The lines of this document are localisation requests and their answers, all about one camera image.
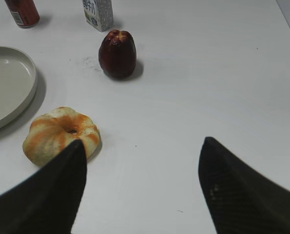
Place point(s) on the orange and white pumpkin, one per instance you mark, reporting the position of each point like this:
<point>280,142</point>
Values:
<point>51,133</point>

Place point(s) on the dark red apple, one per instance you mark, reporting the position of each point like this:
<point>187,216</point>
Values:
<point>117,54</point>

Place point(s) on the beige round plate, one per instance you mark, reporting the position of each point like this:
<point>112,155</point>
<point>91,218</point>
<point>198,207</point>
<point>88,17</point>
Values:
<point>18,83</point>

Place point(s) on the white milk carton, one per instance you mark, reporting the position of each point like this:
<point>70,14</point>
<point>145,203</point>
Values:
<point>99,14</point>

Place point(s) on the red soda can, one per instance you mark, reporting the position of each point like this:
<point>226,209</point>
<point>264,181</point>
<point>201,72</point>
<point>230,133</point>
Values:
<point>24,12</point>

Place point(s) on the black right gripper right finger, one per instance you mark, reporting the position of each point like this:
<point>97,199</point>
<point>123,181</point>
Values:
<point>240,200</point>

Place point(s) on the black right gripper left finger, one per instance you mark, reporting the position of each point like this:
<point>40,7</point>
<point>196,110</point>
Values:
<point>48,201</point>

